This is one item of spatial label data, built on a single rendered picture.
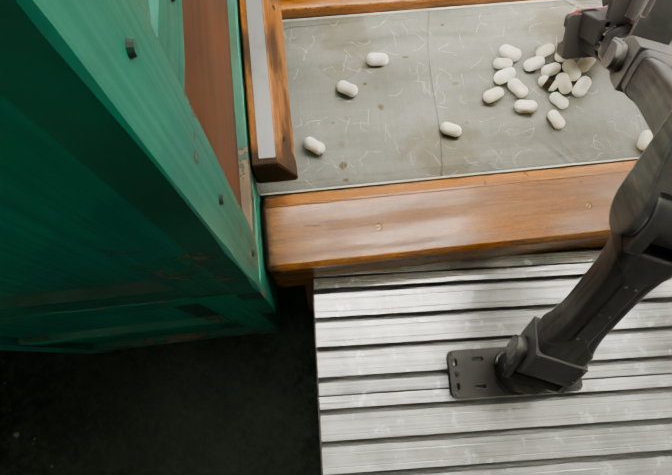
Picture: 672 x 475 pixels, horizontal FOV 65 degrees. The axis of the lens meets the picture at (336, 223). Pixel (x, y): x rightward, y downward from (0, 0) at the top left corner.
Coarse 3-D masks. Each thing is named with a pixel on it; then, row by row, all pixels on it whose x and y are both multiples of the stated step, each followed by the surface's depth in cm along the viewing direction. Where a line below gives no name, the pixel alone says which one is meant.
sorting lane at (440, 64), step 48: (576, 0) 90; (288, 48) 86; (336, 48) 86; (384, 48) 86; (432, 48) 87; (480, 48) 87; (528, 48) 87; (336, 96) 84; (384, 96) 84; (432, 96) 85; (480, 96) 85; (528, 96) 85; (624, 96) 86; (336, 144) 82; (384, 144) 82; (432, 144) 82; (480, 144) 83; (528, 144) 83; (576, 144) 83; (624, 144) 83; (288, 192) 79
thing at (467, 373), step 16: (448, 352) 81; (464, 352) 80; (480, 352) 80; (496, 352) 80; (448, 368) 80; (464, 368) 80; (480, 368) 80; (496, 368) 79; (464, 384) 79; (480, 384) 79; (496, 384) 79; (512, 384) 74; (528, 384) 73; (576, 384) 80
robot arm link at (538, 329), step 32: (608, 256) 56; (640, 256) 52; (576, 288) 62; (608, 288) 56; (640, 288) 55; (544, 320) 67; (576, 320) 61; (608, 320) 59; (544, 352) 65; (576, 352) 64
